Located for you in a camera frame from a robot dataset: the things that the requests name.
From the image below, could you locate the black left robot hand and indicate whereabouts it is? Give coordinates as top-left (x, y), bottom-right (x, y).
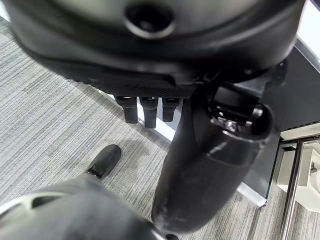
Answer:
top-left (6, 0), bottom-right (305, 234)

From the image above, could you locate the dark robot foot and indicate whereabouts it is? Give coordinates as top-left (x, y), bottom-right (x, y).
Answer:
top-left (84, 144), bottom-right (123, 179)

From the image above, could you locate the silver robot leg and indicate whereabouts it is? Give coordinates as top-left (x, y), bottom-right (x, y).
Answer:
top-left (0, 177), bottom-right (166, 240)

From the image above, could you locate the white shelf unit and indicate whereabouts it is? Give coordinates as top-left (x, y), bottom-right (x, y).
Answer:
top-left (276, 128), bottom-right (320, 218)

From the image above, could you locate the chrome metal pole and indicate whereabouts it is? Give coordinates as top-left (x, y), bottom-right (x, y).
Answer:
top-left (279, 136), bottom-right (320, 240)

